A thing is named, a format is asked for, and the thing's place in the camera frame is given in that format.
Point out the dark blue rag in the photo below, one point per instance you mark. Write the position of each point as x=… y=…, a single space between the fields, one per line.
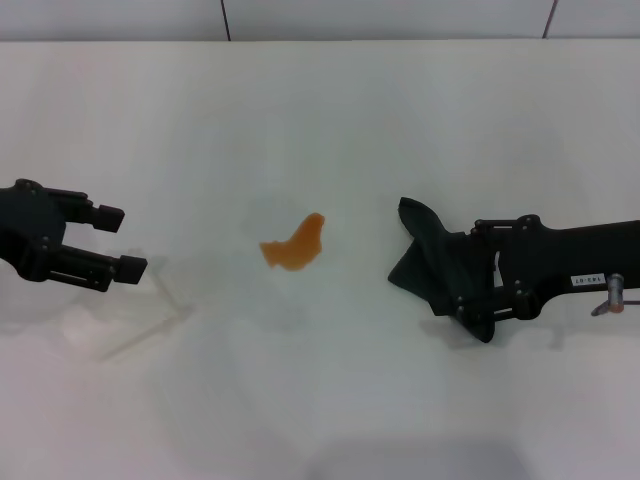
x=435 y=260

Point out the brown water stain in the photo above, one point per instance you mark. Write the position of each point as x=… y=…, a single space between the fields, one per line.
x=295 y=250

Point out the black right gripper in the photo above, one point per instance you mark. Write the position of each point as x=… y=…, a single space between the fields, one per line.
x=560 y=260

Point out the white paper cup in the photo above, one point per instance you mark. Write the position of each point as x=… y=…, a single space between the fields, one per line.
x=125 y=322

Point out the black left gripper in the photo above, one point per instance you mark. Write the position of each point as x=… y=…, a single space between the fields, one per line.
x=27 y=225

